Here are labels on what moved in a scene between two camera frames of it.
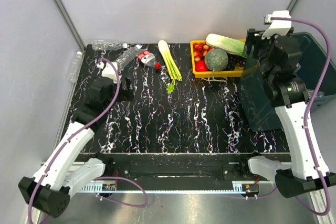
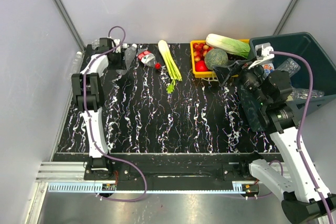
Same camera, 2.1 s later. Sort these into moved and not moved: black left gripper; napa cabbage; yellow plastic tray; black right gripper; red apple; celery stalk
Moved: black right gripper; black left gripper
Not moved: yellow plastic tray; celery stalk; napa cabbage; red apple
